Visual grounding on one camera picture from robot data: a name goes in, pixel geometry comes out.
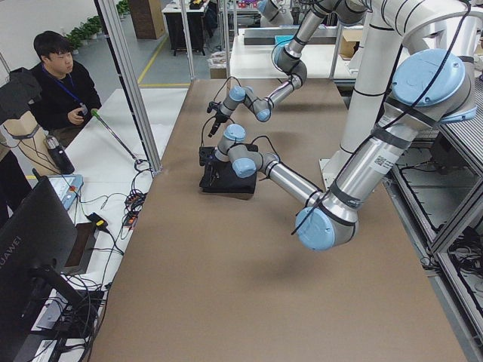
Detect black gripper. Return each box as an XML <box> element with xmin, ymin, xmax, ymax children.
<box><xmin>204</xmin><ymin>149</ymin><xmax>226</xmax><ymax>177</ymax></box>
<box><xmin>208</xmin><ymin>111</ymin><xmax>229</xmax><ymax>137</ymax></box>

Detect blue white teach pendant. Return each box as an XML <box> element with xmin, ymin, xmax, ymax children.
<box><xmin>48</xmin><ymin>174</ymin><xmax>84</xmax><ymax>210</ymax></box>

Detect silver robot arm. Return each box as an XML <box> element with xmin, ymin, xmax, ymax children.
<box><xmin>199</xmin><ymin>1</ymin><xmax>482</xmax><ymax>250</ymax></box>
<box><xmin>207</xmin><ymin>1</ymin><xmax>367</xmax><ymax>137</ymax></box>

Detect left grey usb hub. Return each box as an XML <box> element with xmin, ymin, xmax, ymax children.
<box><xmin>122</xmin><ymin>213</ymin><xmax>138</xmax><ymax>230</ymax></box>

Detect black water bottle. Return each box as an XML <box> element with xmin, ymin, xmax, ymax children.
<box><xmin>45</xmin><ymin>135</ymin><xmax>75</xmax><ymax>174</ymax></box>

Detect aluminium cage frame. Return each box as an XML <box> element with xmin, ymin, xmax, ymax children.
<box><xmin>94</xmin><ymin>0</ymin><xmax>162</xmax><ymax>176</ymax></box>

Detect right grey usb hub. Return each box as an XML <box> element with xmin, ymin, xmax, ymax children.
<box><xmin>125</xmin><ymin>192</ymin><xmax>146</xmax><ymax>212</ymax></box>

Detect black t-shirt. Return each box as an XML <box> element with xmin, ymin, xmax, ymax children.
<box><xmin>199</xmin><ymin>163</ymin><xmax>257</xmax><ymax>194</ymax></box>

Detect black computer monitor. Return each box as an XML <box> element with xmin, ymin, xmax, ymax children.
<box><xmin>1</xmin><ymin>176</ymin><xmax>97</xmax><ymax>361</ymax></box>

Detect grey usb hub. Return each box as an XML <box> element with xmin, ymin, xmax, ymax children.
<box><xmin>122</xmin><ymin>213</ymin><xmax>138</xmax><ymax>230</ymax></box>
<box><xmin>125</xmin><ymin>192</ymin><xmax>146</xmax><ymax>212</ymax></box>

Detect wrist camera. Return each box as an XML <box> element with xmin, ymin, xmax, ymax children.
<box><xmin>198</xmin><ymin>146</ymin><xmax>215</xmax><ymax>167</ymax></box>
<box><xmin>207</xmin><ymin>101</ymin><xmax>221</xmax><ymax>114</ymax></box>

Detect grabber reacher tool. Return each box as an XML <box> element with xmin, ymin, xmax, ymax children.
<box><xmin>91</xmin><ymin>109</ymin><xmax>146</xmax><ymax>170</ymax></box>

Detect seated person black jacket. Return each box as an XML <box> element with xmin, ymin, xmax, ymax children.
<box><xmin>30</xmin><ymin>31</ymin><xmax>101</xmax><ymax>147</ymax></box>

